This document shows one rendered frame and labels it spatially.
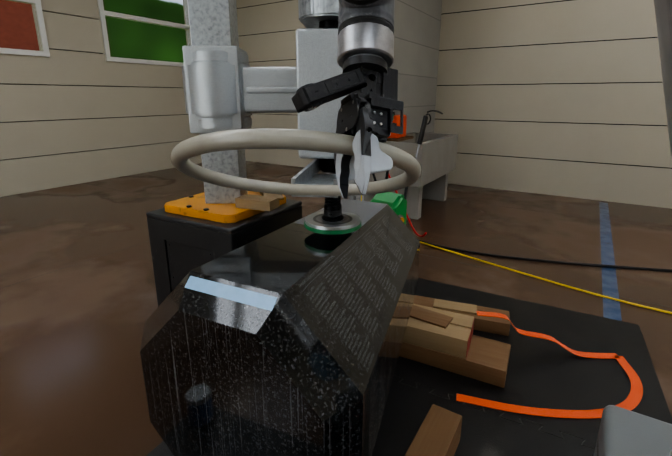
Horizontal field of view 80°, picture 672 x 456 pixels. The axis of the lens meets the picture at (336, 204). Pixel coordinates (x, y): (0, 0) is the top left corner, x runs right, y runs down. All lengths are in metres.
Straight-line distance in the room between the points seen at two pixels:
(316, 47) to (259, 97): 0.76
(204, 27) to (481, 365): 2.06
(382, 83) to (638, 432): 0.64
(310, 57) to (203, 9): 0.90
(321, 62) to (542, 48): 5.09
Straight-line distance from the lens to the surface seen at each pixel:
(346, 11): 0.68
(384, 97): 0.65
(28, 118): 7.20
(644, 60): 6.23
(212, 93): 2.05
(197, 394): 1.38
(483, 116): 6.35
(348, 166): 0.64
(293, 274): 1.21
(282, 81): 2.05
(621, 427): 0.80
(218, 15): 2.15
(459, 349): 2.13
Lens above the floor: 1.33
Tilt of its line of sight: 15 degrees down
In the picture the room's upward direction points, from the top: straight up
